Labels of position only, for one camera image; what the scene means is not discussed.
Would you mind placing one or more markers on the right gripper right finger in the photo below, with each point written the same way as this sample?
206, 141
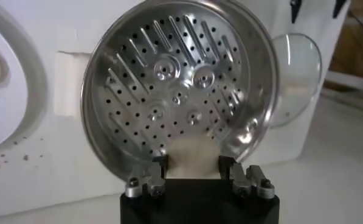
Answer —
237, 179

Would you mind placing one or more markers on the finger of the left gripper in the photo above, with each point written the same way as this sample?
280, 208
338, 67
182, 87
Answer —
339, 6
296, 9

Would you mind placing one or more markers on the large white plate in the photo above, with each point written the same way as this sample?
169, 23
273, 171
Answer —
14, 97

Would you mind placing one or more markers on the round glass pot lid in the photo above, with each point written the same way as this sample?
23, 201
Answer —
299, 76

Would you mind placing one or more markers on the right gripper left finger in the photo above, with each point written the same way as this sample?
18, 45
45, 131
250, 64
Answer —
157, 170

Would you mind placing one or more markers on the stainless steel steamer basket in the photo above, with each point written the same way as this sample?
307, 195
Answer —
175, 91

